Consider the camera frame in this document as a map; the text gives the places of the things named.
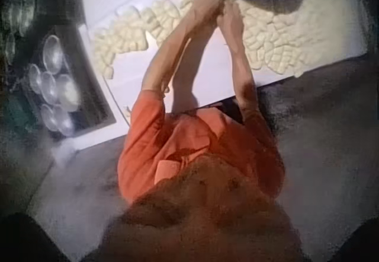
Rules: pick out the person's right hand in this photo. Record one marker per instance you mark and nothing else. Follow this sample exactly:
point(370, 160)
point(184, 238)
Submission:
point(232, 19)

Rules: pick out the spread of white dough pieces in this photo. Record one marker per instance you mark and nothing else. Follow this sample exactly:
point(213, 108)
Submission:
point(284, 36)

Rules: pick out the person's left hand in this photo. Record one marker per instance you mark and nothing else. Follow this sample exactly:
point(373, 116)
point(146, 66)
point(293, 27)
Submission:
point(208, 5)

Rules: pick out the dark metal tray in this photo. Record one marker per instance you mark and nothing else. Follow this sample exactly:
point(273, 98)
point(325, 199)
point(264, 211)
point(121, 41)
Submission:
point(89, 96)

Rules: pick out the dark shelf with glass jars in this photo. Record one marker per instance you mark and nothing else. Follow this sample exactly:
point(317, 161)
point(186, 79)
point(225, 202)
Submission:
point(13, 28)

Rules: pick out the group of steel bowls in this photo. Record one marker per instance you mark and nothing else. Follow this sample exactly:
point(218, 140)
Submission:
point(54, 90)

